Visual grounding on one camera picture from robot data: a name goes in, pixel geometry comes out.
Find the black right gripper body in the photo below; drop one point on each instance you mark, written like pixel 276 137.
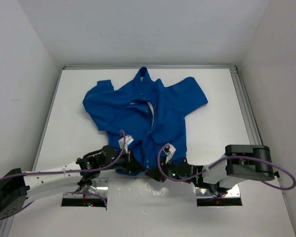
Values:
pixel 170 169

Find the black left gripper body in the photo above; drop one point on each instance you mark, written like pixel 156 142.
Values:
pixel 128 159

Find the blue zip-up jacket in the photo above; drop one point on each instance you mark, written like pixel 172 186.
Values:
pixel 152 113

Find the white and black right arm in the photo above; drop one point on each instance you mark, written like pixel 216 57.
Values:
pixel 239 163

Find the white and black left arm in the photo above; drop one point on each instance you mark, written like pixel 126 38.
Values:
pixel 19 189

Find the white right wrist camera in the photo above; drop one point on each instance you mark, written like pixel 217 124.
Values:
pixel 169 151

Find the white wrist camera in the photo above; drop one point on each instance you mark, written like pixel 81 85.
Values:
pixel 169 151
pixel 124 142

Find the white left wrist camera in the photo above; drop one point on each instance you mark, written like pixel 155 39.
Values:
pixel 124 142

